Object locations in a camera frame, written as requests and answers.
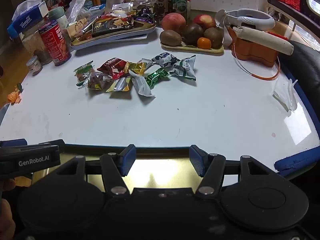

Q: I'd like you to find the brown kiwi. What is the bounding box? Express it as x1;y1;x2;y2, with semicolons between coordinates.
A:
203;27;224;50
159;29;183;47

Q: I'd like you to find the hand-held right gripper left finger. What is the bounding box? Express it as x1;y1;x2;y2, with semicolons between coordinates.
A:
50;144;137;197

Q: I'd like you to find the dark panda drink can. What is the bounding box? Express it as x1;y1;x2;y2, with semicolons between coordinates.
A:
152;0;173;22

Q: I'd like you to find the black cracker packet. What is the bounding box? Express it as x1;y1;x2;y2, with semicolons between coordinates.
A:
92;17;135;37

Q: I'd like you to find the black chair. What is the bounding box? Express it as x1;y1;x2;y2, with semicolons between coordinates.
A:
277;39;320;110

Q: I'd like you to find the person's left hand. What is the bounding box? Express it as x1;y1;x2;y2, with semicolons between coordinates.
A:
0;179;17;240

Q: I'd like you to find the silver yellow snack packet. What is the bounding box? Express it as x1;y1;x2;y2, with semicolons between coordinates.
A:
106;77;132;93

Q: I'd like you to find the green foil candy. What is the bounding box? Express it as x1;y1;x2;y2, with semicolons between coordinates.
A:
144;67;171;88

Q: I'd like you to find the small glass jar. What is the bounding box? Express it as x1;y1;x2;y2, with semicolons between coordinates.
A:
26;56;43;76

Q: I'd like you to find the white cup with green print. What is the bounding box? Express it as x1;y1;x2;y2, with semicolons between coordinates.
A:
47;7;70;31

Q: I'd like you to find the beige rolled cloth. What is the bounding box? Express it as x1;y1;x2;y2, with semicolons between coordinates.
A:
234;26;294;56

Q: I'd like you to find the mandarin peel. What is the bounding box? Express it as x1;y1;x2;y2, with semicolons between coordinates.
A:
7;83;24;105

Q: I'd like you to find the large red apple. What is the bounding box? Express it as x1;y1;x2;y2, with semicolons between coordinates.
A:
161;12;187;32

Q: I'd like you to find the small red apple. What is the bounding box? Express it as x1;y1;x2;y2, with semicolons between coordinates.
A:
192;14;217;30

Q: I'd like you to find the orange wire loop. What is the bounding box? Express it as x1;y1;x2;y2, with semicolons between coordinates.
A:
232;42;281;81

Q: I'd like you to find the small mandarin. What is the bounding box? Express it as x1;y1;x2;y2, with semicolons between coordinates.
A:
197;37;212;50

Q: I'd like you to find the gold candy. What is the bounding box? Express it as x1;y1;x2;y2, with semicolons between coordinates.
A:
124;61;147;77

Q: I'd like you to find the white green snack packet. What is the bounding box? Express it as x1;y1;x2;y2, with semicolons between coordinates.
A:
169;55;197;81

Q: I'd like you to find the beige pastry packet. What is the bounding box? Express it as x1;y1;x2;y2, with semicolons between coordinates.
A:
67;19;93;41

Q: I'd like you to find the small white packet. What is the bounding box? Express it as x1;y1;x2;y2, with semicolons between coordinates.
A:
136;58;156;67

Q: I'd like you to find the green drink can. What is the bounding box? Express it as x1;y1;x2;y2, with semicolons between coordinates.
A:
171;0;188;21

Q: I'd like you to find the red bayberry snack packet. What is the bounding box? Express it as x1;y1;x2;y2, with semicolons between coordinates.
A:
97;57;129;80

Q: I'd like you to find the purple candy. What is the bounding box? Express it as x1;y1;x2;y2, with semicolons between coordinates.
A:
134;7;153;22

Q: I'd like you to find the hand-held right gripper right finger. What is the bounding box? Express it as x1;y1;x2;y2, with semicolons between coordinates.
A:
189;144;274;196

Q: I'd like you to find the green white cake packet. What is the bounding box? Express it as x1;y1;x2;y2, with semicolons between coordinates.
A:
73;60;97;88

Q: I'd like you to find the blue tissue pack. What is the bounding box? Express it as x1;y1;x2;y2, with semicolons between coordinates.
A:
7;1;49;39

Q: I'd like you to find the orange case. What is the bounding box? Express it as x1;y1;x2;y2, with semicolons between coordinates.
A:
229;26;280;67

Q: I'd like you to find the empty glass jar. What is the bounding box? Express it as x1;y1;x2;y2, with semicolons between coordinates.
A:
132;0;153;14

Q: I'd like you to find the clear plastic bag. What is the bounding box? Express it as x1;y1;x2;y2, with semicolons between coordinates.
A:
64;0;90;23

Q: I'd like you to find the clear plastic piece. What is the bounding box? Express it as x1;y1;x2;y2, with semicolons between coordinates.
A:
272;78;298;112

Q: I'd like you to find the gold metal snack tray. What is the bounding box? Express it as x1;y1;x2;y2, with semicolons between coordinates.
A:
69;14;157;51

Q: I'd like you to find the plain silver packet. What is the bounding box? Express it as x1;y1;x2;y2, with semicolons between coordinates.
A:
128;70;156;98

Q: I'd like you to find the blue white panda packet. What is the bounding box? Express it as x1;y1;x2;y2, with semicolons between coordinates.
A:
151;52;181;68

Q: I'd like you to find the dark passion fruit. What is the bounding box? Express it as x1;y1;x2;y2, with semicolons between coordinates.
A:
182;23;204;46

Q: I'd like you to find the white neck fan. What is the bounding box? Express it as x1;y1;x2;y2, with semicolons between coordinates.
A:
215;8;276;33

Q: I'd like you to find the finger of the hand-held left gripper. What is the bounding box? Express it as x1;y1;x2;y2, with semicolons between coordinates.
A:
38;139;66;153

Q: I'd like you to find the red biscuit can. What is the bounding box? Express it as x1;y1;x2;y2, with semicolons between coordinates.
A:
38;21;72;67

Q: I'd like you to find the clear brown snack packet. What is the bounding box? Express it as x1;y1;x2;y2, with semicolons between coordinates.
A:
87;71;113;91

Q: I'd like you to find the yellow fruit tray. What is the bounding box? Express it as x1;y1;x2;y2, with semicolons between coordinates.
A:
160;41;225;56

